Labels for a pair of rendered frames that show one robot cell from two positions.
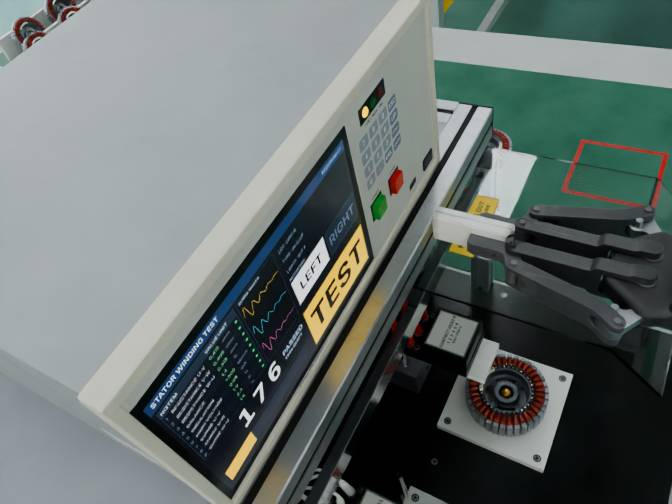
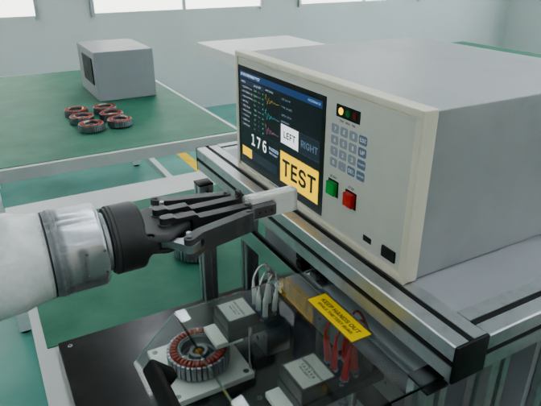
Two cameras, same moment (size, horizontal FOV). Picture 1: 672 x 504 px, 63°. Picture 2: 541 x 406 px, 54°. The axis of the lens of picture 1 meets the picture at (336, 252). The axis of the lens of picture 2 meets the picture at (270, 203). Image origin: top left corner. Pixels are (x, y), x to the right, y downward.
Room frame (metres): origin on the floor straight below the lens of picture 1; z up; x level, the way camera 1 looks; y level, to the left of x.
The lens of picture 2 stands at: (0.50, -0.68, 1.46)
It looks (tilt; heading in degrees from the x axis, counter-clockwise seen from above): 25 degrees down; 109
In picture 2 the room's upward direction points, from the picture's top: straight up
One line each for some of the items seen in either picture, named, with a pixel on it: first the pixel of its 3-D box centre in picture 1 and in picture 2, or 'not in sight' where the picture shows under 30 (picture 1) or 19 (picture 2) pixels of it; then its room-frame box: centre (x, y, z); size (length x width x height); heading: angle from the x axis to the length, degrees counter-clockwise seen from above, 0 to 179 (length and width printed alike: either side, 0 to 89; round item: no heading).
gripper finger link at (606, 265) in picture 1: (574, 270); (199, 214); (0.24, -0.18, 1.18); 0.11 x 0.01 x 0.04; 50
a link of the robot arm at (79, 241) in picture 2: not in sight; (78, 247); (0.15, -0.29, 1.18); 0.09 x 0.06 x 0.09; 138
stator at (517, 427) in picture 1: (505, 393); not in sight; (0.31, -0.17, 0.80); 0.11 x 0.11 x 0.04
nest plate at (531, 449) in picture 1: (505, 401); not in sight; (0.31, -0.17, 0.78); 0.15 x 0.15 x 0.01; 48
